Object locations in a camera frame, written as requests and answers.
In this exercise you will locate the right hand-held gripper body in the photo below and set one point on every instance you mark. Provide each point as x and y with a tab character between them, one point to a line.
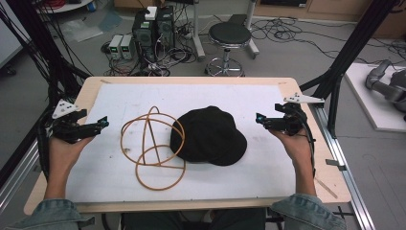
292	119

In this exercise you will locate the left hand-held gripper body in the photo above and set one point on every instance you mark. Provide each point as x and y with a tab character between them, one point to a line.
65	126

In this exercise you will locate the black cap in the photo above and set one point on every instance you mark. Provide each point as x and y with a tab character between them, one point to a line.
209	135

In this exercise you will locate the person's left hand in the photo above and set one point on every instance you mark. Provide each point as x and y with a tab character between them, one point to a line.
63	155

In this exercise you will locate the person's right hand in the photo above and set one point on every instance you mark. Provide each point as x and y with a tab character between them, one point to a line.
295	148

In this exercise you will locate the white table mat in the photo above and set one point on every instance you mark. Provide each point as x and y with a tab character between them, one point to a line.
127	96

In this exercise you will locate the wooden table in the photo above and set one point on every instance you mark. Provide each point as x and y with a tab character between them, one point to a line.
322	166

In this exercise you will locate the strip of beige tape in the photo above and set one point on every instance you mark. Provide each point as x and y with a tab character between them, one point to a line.
326	188

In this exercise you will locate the grey power supply unit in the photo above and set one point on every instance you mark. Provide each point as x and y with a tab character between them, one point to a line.
127	46
115	46

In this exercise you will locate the white board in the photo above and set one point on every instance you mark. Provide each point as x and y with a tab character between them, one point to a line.
370	108

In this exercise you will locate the black round stool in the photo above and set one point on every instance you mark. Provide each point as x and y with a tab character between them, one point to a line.
230	33

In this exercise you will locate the left denim sleeve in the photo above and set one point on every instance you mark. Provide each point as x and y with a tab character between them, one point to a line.
48	215

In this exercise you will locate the denim sleeve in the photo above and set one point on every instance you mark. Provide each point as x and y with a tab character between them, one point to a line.
48	215
306	212

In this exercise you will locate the right denim sleeve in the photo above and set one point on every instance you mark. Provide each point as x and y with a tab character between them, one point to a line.
306	212

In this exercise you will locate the black computer tower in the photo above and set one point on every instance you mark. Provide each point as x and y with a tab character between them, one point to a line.
143	35
165	27

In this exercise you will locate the small white box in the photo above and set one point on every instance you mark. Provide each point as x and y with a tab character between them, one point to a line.
150	12

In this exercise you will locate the person's dark trousers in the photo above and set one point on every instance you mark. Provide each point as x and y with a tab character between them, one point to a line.
191	221

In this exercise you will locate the small metal bracket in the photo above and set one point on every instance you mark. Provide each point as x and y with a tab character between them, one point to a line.
335	163

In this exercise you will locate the aluminium frame rail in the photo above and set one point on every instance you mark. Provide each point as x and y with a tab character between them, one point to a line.
344	179
16	179

